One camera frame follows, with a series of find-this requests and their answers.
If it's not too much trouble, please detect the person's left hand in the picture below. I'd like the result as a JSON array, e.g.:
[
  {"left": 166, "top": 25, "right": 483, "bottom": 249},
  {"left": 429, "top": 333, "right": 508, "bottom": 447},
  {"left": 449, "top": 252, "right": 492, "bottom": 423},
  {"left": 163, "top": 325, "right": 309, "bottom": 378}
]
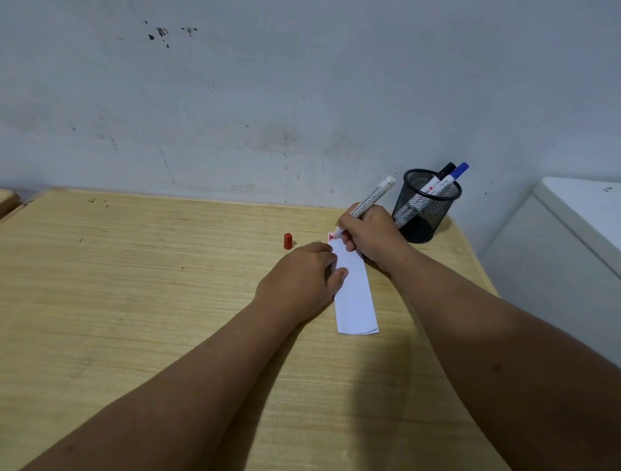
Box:
[{"left": 253, "top": 242, "right": 349, "bottom": 326}]

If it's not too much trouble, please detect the person's right hand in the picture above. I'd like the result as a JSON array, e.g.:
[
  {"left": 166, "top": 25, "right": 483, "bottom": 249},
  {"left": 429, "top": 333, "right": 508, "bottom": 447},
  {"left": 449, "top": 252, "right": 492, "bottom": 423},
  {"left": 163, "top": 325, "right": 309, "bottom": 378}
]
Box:
[{"left": 338, "top": 203, "right": 411, "bottom": 272}]

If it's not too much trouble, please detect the white paper strip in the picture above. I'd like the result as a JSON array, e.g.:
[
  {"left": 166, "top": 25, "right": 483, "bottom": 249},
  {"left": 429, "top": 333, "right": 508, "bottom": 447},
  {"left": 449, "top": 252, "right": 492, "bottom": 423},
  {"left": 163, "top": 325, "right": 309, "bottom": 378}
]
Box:
[{"left": 328, "top": 232, "right": 379, "bottom": 335}]

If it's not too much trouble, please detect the white marker pen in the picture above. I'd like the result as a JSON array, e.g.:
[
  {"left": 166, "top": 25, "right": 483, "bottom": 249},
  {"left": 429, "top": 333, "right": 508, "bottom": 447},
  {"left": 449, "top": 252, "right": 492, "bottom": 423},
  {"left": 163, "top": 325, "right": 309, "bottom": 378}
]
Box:
[{"left": 333, "top": 176, "right": 397, "bottom": 240}]

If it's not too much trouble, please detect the person's left forearm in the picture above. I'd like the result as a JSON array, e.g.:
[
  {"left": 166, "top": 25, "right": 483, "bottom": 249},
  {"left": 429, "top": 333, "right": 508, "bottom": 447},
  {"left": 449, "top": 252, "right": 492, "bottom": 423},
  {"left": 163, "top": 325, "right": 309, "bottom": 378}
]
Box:
[{"left": 19, "top": 300, "right": 321, "bottom": 471}]

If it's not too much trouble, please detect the person's right forearm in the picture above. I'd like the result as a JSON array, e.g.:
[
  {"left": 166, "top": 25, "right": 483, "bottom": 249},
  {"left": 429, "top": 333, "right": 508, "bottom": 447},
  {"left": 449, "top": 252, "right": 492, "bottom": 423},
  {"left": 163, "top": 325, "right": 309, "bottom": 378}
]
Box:
[{"left": 386, "top": 245, "right": 621, "bottom": 471}]

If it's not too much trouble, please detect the black mesh pen holder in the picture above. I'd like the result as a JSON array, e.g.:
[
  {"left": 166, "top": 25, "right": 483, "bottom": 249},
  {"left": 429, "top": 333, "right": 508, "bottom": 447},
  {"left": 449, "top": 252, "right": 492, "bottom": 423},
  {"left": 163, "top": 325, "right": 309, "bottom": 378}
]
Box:
[{"left": 391, "top": 168, "right": 463, "bottom": 244}]

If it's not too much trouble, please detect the black capped marker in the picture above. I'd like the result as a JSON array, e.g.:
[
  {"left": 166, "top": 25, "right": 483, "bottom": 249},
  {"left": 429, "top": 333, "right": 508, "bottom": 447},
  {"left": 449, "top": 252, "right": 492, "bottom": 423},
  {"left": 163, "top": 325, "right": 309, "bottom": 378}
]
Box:
[{"left": 418, "top": 162, "right": 457, "bottom": 195}]

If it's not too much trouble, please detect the blue capped marker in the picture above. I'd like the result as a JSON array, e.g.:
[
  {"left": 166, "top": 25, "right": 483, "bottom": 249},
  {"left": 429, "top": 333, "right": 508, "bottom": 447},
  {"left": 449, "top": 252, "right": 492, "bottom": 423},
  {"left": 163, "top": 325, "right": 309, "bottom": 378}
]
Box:
[{"left": 395, "top": 162, "right": 470, "bottom": 226}]

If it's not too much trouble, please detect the white cabinet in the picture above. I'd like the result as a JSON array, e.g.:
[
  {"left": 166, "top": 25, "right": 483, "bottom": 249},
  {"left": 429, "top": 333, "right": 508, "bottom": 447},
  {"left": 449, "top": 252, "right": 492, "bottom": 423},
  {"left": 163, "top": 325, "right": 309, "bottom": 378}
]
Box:
[{"left": 478, "top": 177, "right": 621, "bottom": 369}]

